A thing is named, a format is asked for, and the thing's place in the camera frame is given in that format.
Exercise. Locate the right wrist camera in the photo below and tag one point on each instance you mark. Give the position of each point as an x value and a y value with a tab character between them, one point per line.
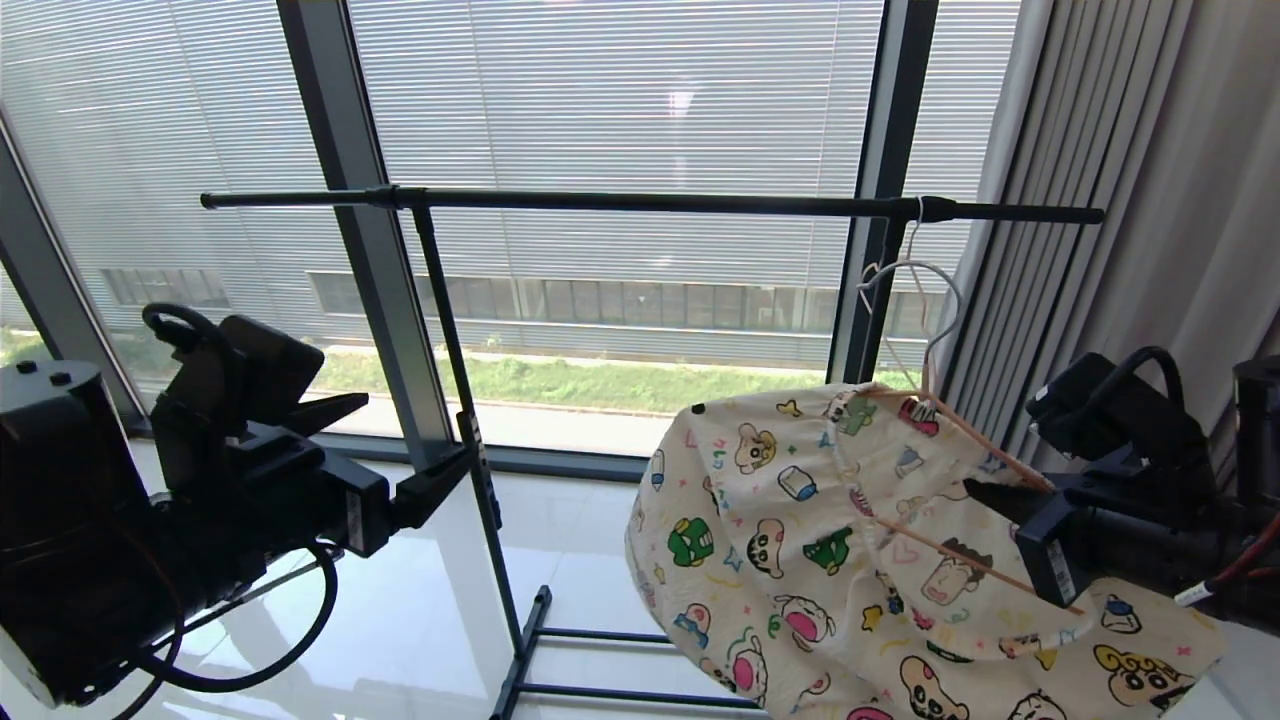
1100	410

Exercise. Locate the beige curtain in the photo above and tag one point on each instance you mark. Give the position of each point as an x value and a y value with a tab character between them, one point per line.
1130	200

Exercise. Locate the black clothes rack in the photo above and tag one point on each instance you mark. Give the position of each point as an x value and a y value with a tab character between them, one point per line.
650	202

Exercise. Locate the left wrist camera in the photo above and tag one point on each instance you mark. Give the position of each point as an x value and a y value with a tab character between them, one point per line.
260	370

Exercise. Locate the pink clothes hanger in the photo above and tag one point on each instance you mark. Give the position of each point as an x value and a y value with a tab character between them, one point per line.
945	415
912	250

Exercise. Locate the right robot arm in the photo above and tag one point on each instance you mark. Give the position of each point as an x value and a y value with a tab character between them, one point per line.
1260	420

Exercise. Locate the window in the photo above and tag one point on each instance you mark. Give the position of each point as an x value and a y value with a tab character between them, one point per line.
650	100

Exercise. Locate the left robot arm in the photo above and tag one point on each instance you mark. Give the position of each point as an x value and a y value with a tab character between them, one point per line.
60	520

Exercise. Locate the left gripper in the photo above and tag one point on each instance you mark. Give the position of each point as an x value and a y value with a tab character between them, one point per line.
290	500

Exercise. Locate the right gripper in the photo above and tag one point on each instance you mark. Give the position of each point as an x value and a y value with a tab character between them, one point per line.
1130	540

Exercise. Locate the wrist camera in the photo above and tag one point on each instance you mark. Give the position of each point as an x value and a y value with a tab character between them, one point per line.
1100	410
260	370

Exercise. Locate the cream printed garment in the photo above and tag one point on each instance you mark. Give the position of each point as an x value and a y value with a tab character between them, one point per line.
800	520

